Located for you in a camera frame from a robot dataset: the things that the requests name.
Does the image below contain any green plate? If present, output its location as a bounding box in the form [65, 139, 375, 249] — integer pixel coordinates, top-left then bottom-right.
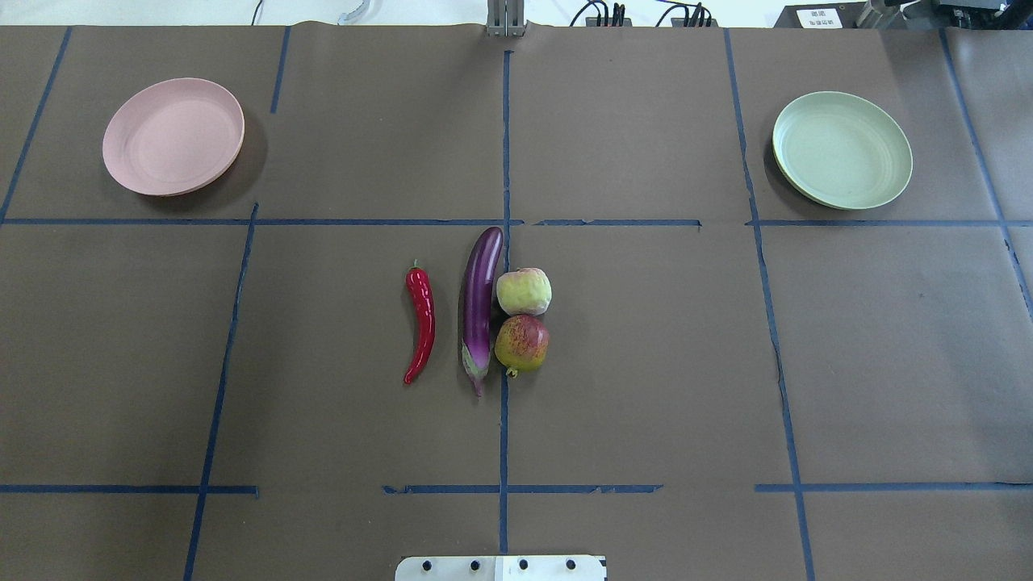
[771, 91, 914, 211]

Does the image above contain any purple eggplant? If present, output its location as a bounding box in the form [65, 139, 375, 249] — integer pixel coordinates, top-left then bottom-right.
[460, 227, 504, 398]

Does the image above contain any red chili pepper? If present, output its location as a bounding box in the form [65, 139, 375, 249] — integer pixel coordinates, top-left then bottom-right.
[404, 259, 437, 385]

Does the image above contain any pink plate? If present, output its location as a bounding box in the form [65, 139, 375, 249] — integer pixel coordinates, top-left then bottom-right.
[101, 77, 246, 196]

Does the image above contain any white metal base plate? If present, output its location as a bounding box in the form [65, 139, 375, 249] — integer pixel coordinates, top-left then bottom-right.
[394, 554, 609, 580]

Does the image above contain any pale green peach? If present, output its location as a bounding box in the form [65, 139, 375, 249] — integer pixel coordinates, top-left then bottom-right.
[496, 268, 552, 316]

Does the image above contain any aluminium frame post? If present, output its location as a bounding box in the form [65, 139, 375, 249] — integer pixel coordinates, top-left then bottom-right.
[486, 0, 527, 38]

